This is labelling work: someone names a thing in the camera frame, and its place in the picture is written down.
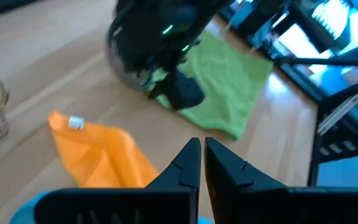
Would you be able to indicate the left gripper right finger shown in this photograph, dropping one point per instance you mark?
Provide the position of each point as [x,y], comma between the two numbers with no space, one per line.
[228,180]

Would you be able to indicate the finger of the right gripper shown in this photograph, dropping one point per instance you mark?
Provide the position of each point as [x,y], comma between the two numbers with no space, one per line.
[185,93]
[159,91]

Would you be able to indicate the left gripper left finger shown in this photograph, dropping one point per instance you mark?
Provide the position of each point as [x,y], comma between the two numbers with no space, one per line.
[179,174]

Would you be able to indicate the green microfiber towel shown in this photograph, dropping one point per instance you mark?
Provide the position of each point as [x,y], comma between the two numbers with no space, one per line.
[228,81]

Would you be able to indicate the orange microfiber towel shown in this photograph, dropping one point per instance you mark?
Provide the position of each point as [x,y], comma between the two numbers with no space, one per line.
[104,155]

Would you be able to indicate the teal microfiber towel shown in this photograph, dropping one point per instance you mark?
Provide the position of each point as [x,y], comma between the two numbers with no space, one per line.
[23,211]

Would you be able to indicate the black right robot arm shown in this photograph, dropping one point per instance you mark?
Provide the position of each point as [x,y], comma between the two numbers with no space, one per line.
[172,18]

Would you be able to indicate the window with black frame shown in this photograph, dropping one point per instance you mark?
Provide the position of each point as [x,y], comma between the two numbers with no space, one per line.
[328,15]

